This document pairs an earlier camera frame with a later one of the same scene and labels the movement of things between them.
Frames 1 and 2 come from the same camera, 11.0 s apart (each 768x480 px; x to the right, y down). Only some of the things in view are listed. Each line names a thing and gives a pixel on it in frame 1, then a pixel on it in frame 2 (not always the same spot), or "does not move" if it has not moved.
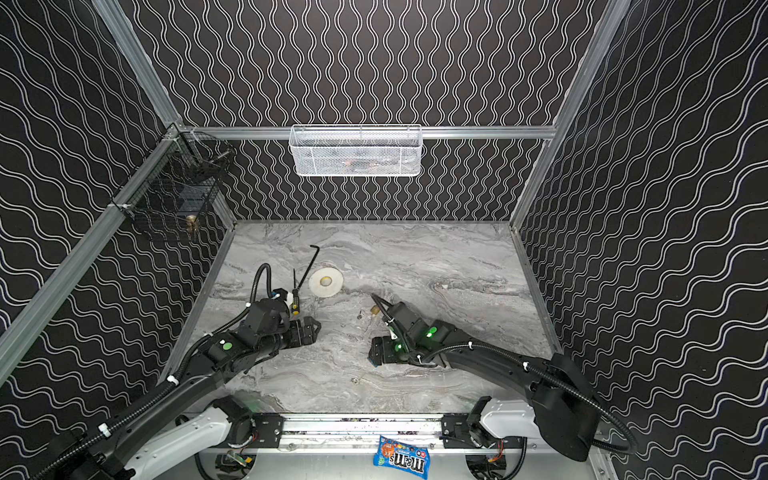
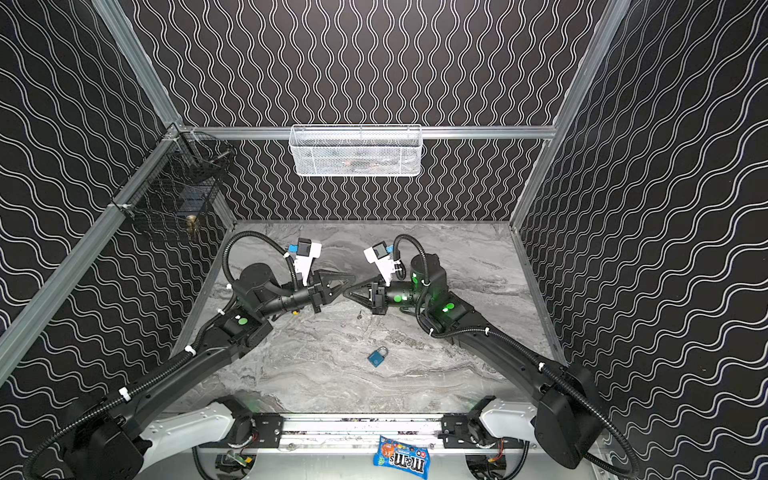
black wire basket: x=177 y=183 does not move
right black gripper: x=385 y=349 → x=380 y=294
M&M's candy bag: x=403 y=457 does not move
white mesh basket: x=355 y=150 does not move
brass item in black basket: x=192 y=223 does not move
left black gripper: x=303 y=330 → x=317 y=293
